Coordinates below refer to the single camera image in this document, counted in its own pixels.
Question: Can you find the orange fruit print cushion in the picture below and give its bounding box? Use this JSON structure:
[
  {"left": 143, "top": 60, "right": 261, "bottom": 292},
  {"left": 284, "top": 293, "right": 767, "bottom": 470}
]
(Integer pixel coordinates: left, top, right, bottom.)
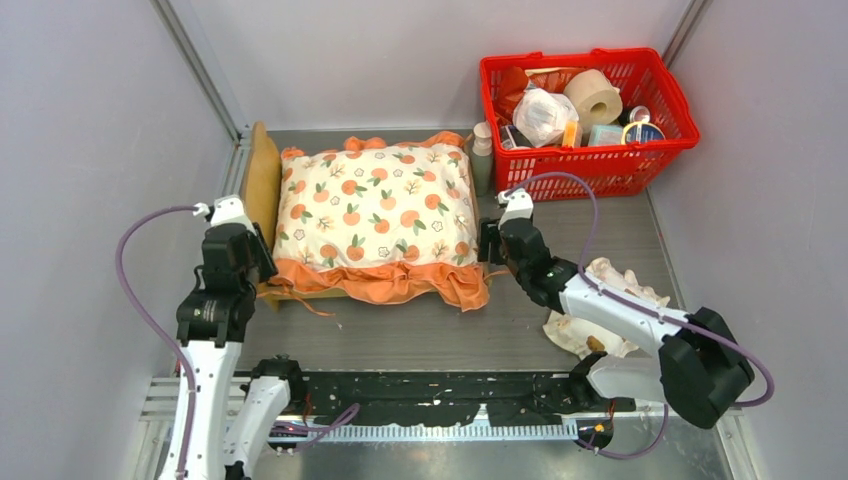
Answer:
[{"left": 258, "top": 132, "right": 493, "bottom": 318}]

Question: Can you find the wooden pet bed frame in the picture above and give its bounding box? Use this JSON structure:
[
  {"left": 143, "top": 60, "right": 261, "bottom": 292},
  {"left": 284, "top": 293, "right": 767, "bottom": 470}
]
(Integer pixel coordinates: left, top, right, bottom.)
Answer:
[{"left": 239, "top": 121, "right": 493, "bottom": 313}]

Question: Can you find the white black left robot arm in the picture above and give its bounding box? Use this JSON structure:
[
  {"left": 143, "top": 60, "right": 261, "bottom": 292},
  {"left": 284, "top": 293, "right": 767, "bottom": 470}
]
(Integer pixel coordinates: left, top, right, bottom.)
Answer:
[{"left": 159, "top": 222, "right": 307, "bottom": 479}]

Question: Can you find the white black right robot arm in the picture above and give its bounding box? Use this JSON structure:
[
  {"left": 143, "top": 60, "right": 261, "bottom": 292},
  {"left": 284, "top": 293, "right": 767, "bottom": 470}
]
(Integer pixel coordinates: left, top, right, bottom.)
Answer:
[{"left": 478, "top": 218, "right": 756, "bottom": 429}]

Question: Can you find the red plastic shopping basket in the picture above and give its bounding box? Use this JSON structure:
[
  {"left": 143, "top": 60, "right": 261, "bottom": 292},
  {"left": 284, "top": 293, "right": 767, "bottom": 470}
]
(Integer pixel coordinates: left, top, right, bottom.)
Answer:
[{"left": 480, "top": 47, "right": 700, "bottom": 200}]

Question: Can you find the green pump lotion bottle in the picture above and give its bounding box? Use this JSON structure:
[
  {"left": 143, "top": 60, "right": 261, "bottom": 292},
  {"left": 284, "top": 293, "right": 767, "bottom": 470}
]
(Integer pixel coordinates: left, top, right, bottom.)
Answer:
[{"left": 469, "top": 122, "right": 494, "bottom": 195}]

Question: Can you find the cream frilled small pillow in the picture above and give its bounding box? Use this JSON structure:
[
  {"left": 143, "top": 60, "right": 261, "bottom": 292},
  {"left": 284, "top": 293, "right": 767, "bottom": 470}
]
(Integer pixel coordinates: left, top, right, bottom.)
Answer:
[{"left": 542, "top": 257, "right": 671, "bottom": 359}]

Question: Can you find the white plastic wrapped packet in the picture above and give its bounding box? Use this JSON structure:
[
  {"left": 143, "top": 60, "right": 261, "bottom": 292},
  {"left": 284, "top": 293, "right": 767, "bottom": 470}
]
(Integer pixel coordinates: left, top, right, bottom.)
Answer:
[{"left": 512, "top": 87, "right": 579, "bottom": 147}]

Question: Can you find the light teal small box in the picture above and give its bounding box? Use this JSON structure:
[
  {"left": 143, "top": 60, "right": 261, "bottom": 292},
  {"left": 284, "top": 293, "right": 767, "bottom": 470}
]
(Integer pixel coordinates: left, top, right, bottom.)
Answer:
[{"left": 587, "top": 125, "right": 623, "bottom": 147}]

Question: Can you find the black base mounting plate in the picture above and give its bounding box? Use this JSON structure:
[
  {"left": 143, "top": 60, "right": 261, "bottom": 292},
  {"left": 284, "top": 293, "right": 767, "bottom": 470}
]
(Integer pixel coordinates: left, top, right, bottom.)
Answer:
[{"left": 283, "top": 371, "right": 636, "bottom": 427}]

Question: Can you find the beige toilet paper roll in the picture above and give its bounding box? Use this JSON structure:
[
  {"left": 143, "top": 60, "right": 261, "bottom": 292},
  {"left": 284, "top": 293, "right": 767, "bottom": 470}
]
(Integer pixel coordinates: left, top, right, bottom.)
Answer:
[{"left": 564, "top": 69, "right": 623, "bottom": 130}]

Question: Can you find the orange red crumpled bag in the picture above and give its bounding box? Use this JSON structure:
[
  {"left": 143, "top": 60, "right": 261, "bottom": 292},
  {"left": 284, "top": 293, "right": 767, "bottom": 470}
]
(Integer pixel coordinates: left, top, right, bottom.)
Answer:
[{"left": 493, "top": 66, "right": 585, "bottom": 126}]

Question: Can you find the round blue lidded tin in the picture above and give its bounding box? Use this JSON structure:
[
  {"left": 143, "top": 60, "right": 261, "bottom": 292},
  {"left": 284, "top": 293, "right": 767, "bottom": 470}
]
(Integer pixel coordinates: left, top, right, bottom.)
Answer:
[{"left": 621, "top": 121, "right": 666, "bottom": 145}]

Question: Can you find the small silver can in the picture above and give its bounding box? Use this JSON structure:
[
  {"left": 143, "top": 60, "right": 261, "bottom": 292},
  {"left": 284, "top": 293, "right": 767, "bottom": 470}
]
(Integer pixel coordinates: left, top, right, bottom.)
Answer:
[{"left": 624, "top": 105, "right": 651, "bottom": 123}]

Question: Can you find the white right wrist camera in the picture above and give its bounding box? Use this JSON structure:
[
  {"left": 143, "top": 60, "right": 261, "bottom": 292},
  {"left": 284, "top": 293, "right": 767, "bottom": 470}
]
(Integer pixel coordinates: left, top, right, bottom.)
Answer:
[{"left": 496, "top": 188, "right": 534, "bottom": 228}]

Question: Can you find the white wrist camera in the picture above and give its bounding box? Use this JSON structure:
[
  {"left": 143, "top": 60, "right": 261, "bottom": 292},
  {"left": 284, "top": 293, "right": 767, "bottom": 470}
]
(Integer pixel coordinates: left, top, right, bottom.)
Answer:
[
  {"left": 496, "top": 188, "right": 534, "bottom": 228},
  {"left": 192, "top": 195, "right": 257, "bottom": 234}
]

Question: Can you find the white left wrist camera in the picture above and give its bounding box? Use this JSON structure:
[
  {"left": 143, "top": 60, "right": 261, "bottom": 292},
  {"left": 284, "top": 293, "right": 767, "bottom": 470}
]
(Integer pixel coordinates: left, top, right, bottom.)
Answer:
[{"left": 192, "top": 195, "right": 257, "bottom": 234}]

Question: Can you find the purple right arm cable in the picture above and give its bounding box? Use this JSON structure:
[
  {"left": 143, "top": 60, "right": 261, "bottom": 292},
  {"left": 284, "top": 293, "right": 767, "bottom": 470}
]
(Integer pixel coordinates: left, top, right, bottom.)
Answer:
[{"left": 503, "top": 172, "right": 776, "bottom": 462}]

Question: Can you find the slotted aluminium rail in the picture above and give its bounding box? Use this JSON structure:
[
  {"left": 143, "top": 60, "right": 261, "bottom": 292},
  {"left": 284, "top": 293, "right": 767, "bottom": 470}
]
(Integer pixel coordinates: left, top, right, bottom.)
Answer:
[{"left": 139, "top": 370, "right": 743, "bottom": 444}]

